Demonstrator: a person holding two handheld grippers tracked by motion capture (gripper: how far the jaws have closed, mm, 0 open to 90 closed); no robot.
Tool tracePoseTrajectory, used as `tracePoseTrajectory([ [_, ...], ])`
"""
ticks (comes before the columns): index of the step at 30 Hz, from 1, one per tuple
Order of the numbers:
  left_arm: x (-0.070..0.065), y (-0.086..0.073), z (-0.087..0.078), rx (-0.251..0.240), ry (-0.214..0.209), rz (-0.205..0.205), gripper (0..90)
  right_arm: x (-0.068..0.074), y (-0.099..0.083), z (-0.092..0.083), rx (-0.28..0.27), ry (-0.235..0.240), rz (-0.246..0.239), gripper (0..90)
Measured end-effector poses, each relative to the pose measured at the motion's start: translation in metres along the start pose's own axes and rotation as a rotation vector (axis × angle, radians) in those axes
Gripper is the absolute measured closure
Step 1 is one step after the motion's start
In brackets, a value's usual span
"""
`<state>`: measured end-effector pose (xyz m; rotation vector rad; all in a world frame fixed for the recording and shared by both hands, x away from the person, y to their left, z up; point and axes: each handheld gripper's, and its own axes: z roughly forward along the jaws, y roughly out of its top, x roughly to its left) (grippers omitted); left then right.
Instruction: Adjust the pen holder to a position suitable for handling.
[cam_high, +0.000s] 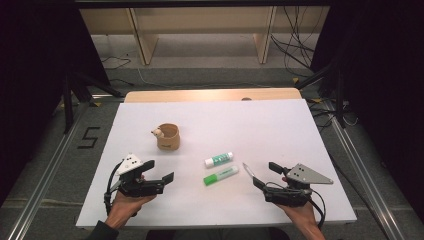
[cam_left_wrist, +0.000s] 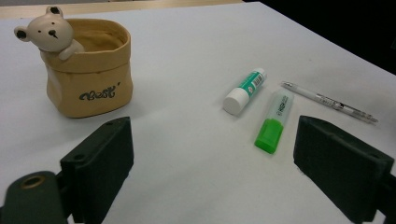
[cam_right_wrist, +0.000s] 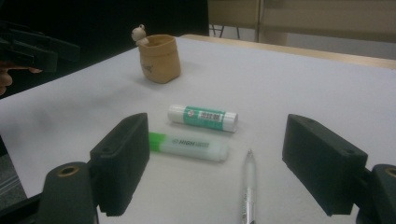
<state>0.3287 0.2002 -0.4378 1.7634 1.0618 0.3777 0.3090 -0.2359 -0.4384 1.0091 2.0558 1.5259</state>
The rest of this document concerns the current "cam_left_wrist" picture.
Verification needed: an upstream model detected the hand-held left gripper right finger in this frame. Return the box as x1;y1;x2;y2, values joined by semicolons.
293;115;395;224

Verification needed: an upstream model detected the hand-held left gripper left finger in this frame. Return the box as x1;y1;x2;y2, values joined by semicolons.
60;116;135;224

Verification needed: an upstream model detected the green highlighter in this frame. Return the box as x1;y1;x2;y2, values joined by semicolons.
254;88;295;155

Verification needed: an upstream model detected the tan bear pen holder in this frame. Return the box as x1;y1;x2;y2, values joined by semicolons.
13;6;134;119

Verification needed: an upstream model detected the white green glue stick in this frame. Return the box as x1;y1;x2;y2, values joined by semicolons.
222;67;268;117

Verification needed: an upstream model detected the white clear pen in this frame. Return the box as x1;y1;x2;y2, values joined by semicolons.
280;80;379;125

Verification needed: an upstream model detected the light wooden table edge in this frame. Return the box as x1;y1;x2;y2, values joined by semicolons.
0;0;244;20

